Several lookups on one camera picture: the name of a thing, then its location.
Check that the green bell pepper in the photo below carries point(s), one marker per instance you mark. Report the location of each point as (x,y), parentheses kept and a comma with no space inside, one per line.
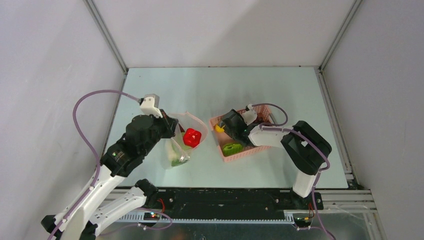
(232,148)

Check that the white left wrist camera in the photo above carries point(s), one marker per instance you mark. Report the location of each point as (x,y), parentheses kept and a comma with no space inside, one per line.
(149,105)

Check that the white radish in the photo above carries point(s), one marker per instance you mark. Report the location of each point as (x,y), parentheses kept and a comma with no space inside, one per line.
(172,154)

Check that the left aluminium frame post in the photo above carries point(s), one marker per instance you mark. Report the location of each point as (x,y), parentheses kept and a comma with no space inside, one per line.
(106,34)

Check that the aluminium frame post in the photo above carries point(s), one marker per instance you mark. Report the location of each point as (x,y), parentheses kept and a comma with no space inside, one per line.
(106,34)
(340,33)

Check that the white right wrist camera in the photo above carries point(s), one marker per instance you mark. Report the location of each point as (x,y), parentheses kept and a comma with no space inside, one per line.
(250,115)

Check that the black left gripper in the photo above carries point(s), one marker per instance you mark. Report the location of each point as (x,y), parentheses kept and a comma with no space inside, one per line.
(169,124)

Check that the red bell pepper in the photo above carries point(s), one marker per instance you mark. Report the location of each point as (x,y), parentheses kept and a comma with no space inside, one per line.
(192,137)

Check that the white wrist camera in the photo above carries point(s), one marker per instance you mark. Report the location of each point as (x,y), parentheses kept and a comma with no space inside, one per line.
(149,105)
(250,115)

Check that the pink perforated plastic basket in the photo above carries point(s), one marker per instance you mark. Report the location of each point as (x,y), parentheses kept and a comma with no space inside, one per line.
(221,139)

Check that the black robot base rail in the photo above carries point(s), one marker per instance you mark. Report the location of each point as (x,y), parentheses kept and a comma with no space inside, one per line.
(231,204)

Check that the clear zip top bag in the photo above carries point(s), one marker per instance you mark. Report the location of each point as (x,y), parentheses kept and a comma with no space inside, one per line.
(186,120)

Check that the right aluminium frame post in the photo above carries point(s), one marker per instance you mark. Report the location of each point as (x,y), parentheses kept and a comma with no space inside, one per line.
(340,33)

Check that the green leafy lettuce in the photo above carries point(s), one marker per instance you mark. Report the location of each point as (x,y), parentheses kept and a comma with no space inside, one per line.
(183,150)

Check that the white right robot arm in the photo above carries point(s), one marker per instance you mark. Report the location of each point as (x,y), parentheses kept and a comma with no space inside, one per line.
(307,149)

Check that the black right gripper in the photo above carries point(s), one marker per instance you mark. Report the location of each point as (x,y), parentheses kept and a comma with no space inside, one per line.
(227,124)

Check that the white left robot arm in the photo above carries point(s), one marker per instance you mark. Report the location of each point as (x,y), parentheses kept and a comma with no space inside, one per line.
(121,158)

